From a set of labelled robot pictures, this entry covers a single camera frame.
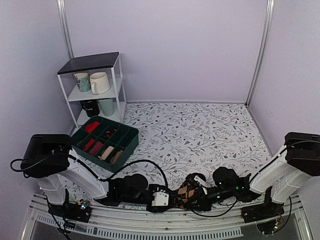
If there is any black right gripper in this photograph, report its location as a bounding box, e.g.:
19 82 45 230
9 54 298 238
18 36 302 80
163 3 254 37
184 186 237 213

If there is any brown argyle sock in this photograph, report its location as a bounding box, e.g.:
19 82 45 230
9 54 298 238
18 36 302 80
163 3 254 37
175 172 206 210

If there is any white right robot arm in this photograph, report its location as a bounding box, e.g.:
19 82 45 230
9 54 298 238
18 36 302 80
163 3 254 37
185 132 320 218

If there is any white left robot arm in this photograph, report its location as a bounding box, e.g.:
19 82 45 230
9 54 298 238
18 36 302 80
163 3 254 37
20 134 179 217

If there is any floral patterned table mat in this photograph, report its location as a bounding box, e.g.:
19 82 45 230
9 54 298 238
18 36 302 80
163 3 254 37
117 103 271 190

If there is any tan rolled sock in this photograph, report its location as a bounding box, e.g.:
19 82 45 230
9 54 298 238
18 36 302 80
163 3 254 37
110 150 124 165

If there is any beige rolled sock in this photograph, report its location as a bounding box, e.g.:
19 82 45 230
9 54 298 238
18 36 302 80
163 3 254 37
98 145 114 161

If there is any green compartment organizer box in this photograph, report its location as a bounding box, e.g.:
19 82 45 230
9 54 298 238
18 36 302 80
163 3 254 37
71 116 139 173

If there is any dark patterned rolled sock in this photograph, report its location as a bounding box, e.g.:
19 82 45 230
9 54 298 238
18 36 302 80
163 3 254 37
102 128 117 140

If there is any maroon rolled sock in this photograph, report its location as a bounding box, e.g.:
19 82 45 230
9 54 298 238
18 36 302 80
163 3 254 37
89 141 104 156

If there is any red sock in box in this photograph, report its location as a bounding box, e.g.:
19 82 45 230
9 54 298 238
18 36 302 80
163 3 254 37
83 138 95 152

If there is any red rolled sock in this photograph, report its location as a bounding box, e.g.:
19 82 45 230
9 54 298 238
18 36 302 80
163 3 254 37
84 121 100 134

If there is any pale green cup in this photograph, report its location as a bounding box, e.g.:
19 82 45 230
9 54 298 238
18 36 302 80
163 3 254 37
98 98 115 117

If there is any black mug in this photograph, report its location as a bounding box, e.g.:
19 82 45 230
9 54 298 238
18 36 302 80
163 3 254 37
80 99 100 118

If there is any cream white mug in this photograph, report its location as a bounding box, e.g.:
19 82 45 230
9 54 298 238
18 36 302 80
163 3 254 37
89 72 110 95

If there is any white shelf with black top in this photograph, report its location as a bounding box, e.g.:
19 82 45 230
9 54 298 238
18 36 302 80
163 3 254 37
57 52 127 129

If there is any teal floral mug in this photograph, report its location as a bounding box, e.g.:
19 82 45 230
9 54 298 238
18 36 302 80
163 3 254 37
73 71 91 93

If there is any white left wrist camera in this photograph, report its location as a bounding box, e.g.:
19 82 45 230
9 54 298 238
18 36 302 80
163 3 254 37
151 190 170 207

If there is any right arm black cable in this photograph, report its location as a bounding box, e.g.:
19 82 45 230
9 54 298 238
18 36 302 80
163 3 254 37
189 159 292 226

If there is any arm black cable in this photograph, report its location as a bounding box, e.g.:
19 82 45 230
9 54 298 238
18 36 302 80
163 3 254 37
189 159 292 226
10 149 169 191

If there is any aluminium front rail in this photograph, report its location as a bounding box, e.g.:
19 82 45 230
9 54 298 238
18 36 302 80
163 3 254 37
21 193 313 240

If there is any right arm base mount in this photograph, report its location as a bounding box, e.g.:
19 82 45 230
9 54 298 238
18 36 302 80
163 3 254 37
241 198 285 235

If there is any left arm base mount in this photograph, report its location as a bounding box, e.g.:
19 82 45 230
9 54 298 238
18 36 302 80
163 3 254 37
47 189 92 223

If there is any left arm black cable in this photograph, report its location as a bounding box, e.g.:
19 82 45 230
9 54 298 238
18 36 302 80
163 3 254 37
10 149 169 191

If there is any right aluminium corner post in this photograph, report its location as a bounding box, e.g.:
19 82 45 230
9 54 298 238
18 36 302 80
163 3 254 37
245 0 275 109

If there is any aluminium corner post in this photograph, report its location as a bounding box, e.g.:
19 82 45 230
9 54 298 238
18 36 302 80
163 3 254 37
245 0 275 109
56 0 74 59

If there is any left aluminium corner post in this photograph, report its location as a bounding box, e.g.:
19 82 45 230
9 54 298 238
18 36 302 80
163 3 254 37
56 0 74 59

